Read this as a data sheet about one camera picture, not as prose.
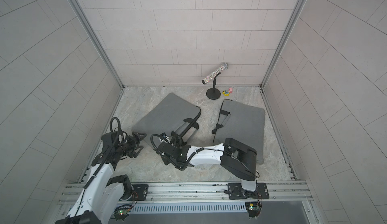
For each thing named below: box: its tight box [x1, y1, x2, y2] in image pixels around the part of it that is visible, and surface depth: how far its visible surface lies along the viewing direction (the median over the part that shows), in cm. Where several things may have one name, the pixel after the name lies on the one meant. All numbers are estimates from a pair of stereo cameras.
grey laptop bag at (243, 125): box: [211, 99, 266, 165], surface depth 94 cm
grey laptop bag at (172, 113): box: [131, 92, 202, 144], surface depth 96 cm
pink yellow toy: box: [222, 87, 233, 97], surface depth 114 cm
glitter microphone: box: [201, 62, 229, 85], surface depth 98 cm
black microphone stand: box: [206, 72, 222, 100], surface depth 114 cm
